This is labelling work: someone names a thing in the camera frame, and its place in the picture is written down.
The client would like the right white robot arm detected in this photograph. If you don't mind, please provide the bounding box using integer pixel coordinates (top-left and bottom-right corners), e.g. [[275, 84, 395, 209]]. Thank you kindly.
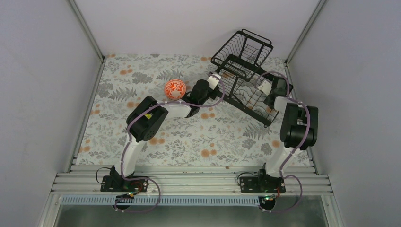
[[256, 76, 319, 192]]

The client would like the black wire dish rack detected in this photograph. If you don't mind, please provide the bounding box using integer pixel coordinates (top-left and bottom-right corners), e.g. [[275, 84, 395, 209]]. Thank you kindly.
[[211, 29, 282, 127]]

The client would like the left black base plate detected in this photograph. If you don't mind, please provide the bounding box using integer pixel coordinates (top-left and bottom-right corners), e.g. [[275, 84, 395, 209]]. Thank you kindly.
[[100, 176, 148, 193]]

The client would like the floral table mat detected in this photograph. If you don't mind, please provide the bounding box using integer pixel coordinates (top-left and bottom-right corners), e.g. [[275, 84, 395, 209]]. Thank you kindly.
[[76, 54, 283, 166]]

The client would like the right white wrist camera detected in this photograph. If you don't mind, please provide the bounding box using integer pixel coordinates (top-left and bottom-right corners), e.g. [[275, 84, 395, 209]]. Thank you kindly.
[[257, 80, 272, 96]]

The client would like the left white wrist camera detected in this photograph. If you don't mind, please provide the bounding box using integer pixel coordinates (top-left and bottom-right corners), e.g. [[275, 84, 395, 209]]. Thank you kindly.
[[207, 74, 221, 90]]

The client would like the red white patterned bowl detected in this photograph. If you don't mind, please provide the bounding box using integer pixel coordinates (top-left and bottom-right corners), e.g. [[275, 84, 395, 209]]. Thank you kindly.
[[164, 79, 187, 100]]

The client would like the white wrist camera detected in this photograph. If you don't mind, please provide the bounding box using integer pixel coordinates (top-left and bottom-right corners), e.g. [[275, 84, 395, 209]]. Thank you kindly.
[[257, 80, 272, 96], [207, 74, 221, 90]]

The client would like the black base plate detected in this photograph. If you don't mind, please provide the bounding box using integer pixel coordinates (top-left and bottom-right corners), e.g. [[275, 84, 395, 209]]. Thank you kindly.
[[236, 172, 286, 193], [100, 176, 148, 193]]

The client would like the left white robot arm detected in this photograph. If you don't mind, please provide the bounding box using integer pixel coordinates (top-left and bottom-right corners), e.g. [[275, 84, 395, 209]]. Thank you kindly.
[[110, 74, 225, 192]]

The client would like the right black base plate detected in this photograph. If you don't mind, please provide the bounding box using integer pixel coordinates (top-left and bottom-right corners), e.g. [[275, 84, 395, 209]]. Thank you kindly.
[[236, 172, 286, 193]]

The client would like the aluminium mounting rail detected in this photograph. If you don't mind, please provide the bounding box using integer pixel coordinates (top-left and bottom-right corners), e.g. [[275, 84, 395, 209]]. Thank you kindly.
[[51, 166, 333, 206]]

